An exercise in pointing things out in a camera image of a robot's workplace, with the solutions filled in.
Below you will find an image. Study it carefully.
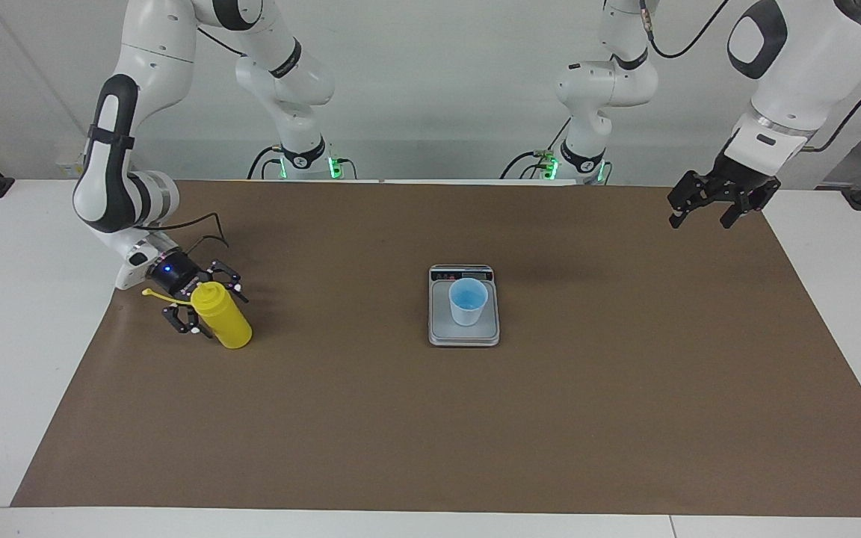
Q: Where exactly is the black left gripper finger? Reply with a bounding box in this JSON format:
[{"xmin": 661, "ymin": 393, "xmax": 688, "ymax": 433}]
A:
[
  {"xmin": 720, "ymin": 193, "xmax": 764, "ymax": 230},
  {"xmin": 667, "ymin": 170, "xmax": 714, "ymax": 229}
]

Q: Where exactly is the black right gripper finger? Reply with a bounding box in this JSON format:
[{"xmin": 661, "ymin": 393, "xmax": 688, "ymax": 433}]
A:
[
  {"xmin": 206, "ymin": 259, "xmax": 250, "ymax": 303},
  {"xmin": 163, "ymin": 303, "xmax": 213, "ymax": 337}
]

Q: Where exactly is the yellow squeeze bottle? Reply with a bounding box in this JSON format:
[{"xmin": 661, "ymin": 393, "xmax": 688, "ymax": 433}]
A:
[{"xmin": 142, "ymin": 281, "xmax": 253, "ymax": 350}]

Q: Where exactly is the light blue plastic cup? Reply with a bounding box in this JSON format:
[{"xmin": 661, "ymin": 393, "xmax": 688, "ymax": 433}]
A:
[{"xmin": 449, "ymin": 278, "xmax": 489, "ymax": 327}]

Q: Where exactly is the silver digital kitchen scale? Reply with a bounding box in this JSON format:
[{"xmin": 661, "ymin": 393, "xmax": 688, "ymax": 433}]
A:
[{"xmin": 428, "ymin": 264, "xmax": 501, "ymax": 347}]

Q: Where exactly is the brown table mat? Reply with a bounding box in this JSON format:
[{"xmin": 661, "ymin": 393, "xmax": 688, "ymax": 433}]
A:
[{"xmin": 10, "ymin": 179, "xmax": 861, "ymax": 518}]

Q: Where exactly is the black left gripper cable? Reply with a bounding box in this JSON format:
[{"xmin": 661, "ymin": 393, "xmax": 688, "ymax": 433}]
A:
[{"xmin": 638, "ymin": 0, "xmax": 861, "ymax": 152}]

